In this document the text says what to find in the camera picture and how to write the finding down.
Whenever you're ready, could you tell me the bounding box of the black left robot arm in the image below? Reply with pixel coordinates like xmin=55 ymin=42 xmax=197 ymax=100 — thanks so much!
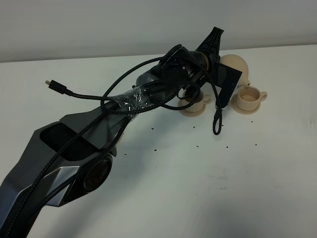
xmin=0 ymin=27 xmax=223 ymax=238

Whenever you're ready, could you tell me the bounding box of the beige right cup saucer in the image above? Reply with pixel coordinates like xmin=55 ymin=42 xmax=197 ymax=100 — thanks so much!
xmin=230 ymin=94 xmax=261 ymax=115

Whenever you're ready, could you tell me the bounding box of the beige left teacup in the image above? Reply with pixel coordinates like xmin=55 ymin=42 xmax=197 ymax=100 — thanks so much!
xmin=178 ymin=91 xmax=212 ymax=113

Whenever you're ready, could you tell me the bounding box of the beige cup saucer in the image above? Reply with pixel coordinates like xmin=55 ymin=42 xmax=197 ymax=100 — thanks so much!
xmin=180 ymin=100 xmax=206 ymax=117
xmin=230 ymin=94 xmax=261 ymax=115

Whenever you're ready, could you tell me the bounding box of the beige teacup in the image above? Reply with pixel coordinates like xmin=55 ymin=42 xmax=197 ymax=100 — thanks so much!
xmin=178 ymin=91 xmax=212 ymax=113
xmin=237 ymin=86 xmax=267 ymax=102

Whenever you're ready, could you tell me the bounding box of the beige left cup saucer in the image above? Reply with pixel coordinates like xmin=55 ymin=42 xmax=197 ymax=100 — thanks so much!
xmin=180 ymin=100 xmax=206 ymax=117

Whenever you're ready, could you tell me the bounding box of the beige right teacup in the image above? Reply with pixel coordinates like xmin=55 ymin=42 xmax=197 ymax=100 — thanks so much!
xmin=237 ymin=86 xmax=267 ymax=102

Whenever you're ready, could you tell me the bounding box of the beige teapot saucer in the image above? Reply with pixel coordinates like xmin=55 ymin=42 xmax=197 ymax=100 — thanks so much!
xmin=115 ymin=131 xmax=124 ymax=145

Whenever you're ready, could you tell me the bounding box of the black braided cable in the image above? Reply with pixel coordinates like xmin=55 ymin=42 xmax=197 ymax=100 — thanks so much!
xmin=0 ymin=44 xmax=223 ymax=238

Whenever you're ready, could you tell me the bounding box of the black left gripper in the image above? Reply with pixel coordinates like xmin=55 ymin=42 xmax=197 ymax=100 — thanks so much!
xmin=158 ymin=27 xmax=224 ymax=102

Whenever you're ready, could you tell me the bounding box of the beige teapot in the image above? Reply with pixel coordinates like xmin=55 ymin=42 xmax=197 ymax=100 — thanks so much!
xmin=220 ymin=54 xmax=250 ymax=88

